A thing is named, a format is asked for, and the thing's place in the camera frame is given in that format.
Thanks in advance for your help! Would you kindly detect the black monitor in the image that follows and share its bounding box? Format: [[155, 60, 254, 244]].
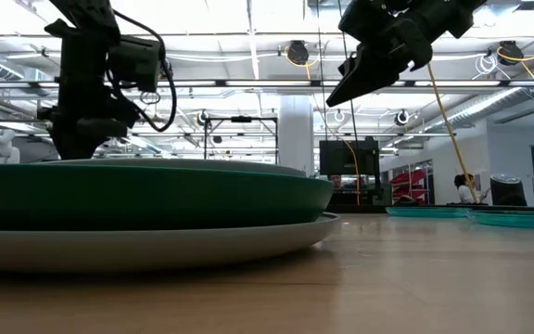
[[318, 136, 381, 176]]

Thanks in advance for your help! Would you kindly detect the black office chair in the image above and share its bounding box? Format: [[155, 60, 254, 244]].
[[489, 173, 528, 208]]

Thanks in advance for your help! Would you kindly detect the yellow hanging cable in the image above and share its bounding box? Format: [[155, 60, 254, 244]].
[[426, 62, 479, 203]]

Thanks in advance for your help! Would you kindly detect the person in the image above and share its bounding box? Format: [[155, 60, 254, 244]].
[[453, 173, 490, 205]]

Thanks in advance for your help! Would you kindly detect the small teal transparent plate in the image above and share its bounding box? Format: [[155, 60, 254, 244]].
[[464, 210, 534, 230], [385, 206, 475, 219]]

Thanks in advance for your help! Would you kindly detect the large grey plastic plate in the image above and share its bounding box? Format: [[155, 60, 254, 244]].
[[0, 212, 342, 274]]

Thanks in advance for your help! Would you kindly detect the black background rig frame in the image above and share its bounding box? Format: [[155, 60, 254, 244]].
[[203, 115, 280, 164]]

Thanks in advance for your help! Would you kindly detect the white robot figure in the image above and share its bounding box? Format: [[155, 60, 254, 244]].
[[0, 128, 21, 164]]

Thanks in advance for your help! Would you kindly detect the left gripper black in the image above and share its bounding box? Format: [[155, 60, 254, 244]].
[[37, 32, 141, 161]]

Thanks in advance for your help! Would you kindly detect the red storage rack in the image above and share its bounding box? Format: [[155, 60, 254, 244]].
[[389, 169, 428, 205]]

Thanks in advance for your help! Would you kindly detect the white round pillar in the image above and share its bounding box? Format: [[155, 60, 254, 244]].
[[278, 95, 315, 177]]

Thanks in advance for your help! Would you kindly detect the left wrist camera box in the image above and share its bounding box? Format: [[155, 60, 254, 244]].
[[108, 34, 165, 93]]

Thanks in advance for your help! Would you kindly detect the large green plastic plate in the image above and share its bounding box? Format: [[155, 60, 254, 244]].
[[0, 161, 336, 232]]

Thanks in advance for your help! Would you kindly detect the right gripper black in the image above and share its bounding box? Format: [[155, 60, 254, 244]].
[[325, 0, 453, 108]]

